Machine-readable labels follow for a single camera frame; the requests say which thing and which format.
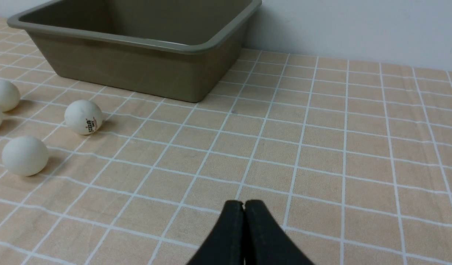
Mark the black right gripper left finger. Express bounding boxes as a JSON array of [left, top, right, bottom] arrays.
[[187, 200, 245, 265]]

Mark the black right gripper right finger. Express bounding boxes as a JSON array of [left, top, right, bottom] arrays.
[[245, 200, 314, 265]]

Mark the white ping-pong ball front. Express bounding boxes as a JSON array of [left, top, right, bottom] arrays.
[[1, 135, 49, 176]]

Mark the plain white ping-pong ball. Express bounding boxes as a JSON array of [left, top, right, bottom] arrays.
[[0, 80, 21, 112]]

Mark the olive green plastic bin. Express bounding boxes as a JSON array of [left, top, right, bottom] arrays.
[[7, 0, 262, 103]]

